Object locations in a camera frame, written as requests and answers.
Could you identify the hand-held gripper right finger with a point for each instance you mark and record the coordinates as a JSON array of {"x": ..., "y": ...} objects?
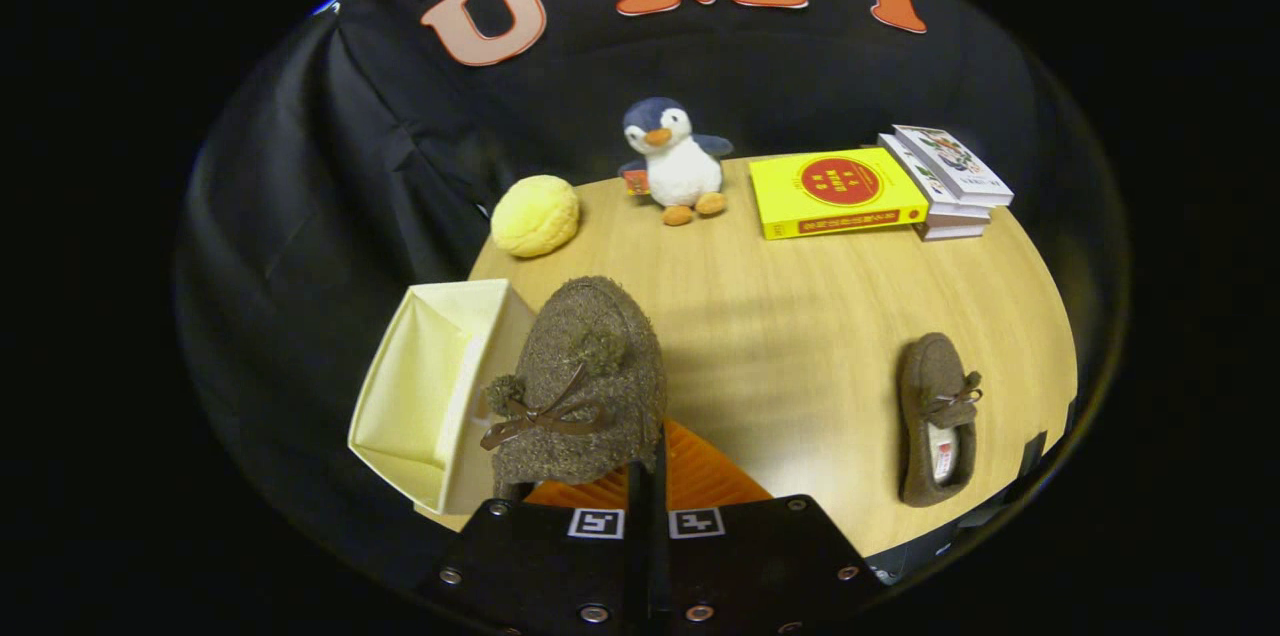
[{"x": 760, "y": 561}]

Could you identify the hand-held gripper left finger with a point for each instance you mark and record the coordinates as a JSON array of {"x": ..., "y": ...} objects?
[{"x": 540, "y": 566}]

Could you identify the brown fuzzy slipper shoe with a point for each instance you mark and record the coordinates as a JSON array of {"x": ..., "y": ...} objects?
[
  {"x": 925, "y": 376},
  {"x": 590, "y": 356}
]

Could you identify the beige fabric storage box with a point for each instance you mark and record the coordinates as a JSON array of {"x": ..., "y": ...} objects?
[{"x": 420, "y": 386}]

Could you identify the yellow bun plush toy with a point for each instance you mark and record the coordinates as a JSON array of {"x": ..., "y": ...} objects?
[{"x": 535, "y": 216}]

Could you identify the yellow book with red circle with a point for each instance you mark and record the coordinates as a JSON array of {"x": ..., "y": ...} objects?
[{"x": 835, "y": 191}]

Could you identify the penguin plush toy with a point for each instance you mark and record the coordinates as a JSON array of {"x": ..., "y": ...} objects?
[{"x": 680, "y": 166}]

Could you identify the white illustrated cover book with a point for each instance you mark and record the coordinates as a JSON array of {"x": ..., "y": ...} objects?
[{"x": 950, "y": 164}]

